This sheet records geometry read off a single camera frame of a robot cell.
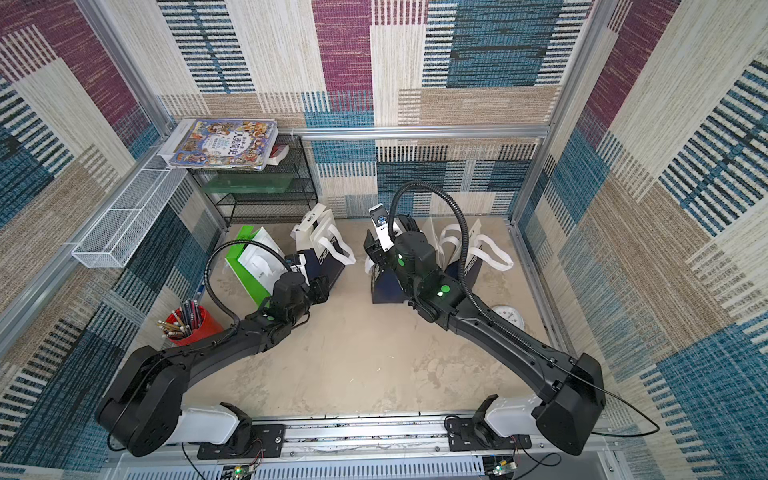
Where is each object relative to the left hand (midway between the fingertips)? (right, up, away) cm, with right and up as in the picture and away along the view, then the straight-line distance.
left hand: (326, 277), depth 88 cm
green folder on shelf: (-28, +30, +12) cm, 43 cm away
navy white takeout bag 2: (+17, -3, +4) cm, 18 cm away
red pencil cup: (-35, -12, -6) cm, 38 cm away
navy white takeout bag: (0, +10, -5) cm, 11 cm away
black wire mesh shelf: (-29, +25, +31) cm, 49 cm away
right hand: (+19, +14, -16) cm, 28 cm away
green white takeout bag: (-17, +3, -8) cm, 19 cm away
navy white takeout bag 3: (+41, +7, -8) cm, 42 cm away
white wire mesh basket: (-46, +13, -15) cm, 50 cm away
